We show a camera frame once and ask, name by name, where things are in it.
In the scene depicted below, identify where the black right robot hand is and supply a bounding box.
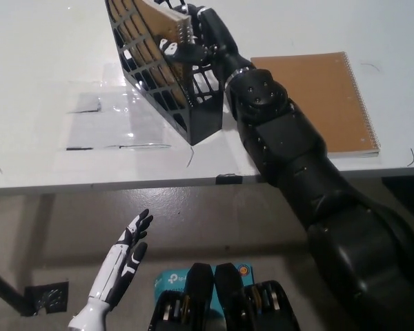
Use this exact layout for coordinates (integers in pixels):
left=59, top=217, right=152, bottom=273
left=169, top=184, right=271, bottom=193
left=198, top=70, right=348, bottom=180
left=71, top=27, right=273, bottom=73
left=158, top=2, right=255, bottom=82

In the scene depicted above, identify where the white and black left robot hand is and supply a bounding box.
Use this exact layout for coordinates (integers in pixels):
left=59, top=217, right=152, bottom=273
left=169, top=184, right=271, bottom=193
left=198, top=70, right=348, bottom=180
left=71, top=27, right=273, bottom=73
left=67, top=209, right=155, bottom=331

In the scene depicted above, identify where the brown spiral notebook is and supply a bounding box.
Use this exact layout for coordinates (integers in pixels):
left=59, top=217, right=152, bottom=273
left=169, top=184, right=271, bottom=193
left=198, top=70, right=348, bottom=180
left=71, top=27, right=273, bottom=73
left=250, top=51, right=381, bottom=159
left=110, top=0, right=197, bottom=108

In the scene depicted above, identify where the black plastic grid book holder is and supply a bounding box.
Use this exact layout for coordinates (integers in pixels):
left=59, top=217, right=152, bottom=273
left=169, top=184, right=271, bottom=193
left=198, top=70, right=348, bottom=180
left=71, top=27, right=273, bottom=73
left=103, top=0, right=225, bottom=146

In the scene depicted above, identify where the teal tp-link box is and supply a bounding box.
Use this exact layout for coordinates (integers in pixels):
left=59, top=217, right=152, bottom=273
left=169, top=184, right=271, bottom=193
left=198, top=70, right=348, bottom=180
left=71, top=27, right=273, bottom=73
left=154, top=263, right=255, bottom=311

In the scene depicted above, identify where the black floor tape patch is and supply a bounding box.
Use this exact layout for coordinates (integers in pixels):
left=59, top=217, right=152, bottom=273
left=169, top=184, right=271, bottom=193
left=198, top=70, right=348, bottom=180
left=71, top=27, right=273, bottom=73
left=22, top=281, right=70, bottom=317

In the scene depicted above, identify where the black table leg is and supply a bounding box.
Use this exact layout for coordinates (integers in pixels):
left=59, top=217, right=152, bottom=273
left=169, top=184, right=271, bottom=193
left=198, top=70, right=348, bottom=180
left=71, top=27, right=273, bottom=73
left=0, top=263, right=28, bottom=317

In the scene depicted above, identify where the clear plastic sheet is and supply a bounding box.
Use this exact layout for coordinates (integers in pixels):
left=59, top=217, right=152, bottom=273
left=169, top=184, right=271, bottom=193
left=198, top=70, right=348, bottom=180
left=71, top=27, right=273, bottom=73
left=37, top=63, right=175, bottom=151

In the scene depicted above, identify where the black tape strip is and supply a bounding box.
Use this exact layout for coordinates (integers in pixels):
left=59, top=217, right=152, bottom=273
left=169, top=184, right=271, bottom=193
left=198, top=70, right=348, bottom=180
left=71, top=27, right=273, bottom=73
left=215, top=173, right=244, bottom=184

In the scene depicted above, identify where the grey tape patch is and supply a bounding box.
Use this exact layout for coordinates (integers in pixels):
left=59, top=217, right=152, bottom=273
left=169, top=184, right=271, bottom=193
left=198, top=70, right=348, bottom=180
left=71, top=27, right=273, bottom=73
left=68, top=94, right=104, bottom=114

